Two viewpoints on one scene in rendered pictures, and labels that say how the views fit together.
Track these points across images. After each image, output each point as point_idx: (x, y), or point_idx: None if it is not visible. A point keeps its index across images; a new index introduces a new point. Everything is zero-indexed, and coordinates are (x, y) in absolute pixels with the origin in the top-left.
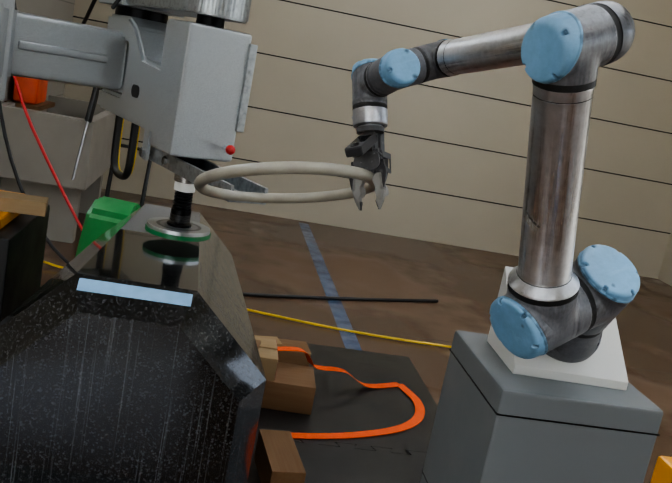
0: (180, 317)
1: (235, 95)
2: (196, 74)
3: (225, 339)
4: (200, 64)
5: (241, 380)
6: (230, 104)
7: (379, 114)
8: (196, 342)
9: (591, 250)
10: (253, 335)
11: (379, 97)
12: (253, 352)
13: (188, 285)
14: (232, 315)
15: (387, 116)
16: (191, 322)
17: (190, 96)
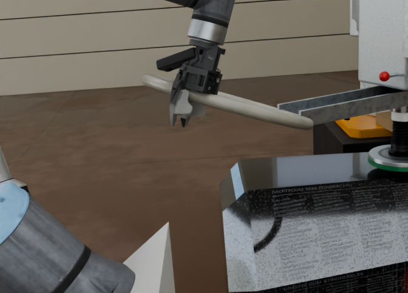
0: (228, 205)
1: (401, 17)
2: (367, 1)
3: (246, 238)
4: None
5: (239, 277)
6: (397, 28)
7: (190, 27)
8: (226, 228)
9: (0, 185)
10: (349, 270)
11: (194, 9)
12: (289, 270)
13: (258, 186)
14: (317, 236)
15: (201, 28)
16: (231, 212)
17: (365, 23)
